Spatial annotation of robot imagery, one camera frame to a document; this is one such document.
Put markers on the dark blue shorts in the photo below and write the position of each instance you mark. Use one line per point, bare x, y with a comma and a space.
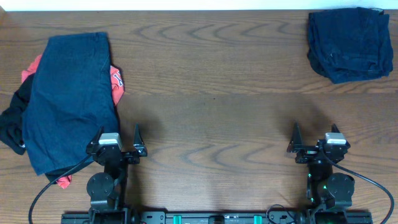
70, 100

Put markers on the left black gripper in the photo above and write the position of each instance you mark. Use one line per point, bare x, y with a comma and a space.
140, 152

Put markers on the folded navy garment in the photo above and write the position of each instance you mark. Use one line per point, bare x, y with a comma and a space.
350, 44

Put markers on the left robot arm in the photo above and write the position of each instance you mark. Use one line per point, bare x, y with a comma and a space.
107, 189

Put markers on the red printed t-shirt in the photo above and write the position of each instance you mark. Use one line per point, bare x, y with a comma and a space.
117, 87

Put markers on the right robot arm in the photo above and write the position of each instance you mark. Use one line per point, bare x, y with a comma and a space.
329, 193

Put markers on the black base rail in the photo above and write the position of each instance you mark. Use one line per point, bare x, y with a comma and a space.
252, 218

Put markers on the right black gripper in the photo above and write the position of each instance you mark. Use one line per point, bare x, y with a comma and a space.
296, 146

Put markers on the black t-shirt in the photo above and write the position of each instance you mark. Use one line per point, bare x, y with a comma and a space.
11, 118

